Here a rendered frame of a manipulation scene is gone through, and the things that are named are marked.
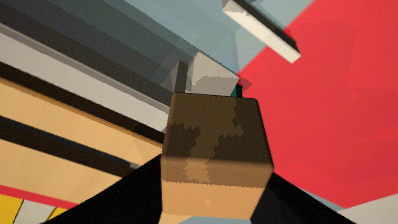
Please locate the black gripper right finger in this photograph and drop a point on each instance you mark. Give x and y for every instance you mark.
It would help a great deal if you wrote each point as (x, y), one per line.
(283, 203)

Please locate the small tan block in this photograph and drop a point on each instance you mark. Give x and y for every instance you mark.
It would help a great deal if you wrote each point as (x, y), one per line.
(215, 160)

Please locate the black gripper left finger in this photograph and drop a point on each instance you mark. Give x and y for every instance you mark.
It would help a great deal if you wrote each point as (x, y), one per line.
(134, 199)

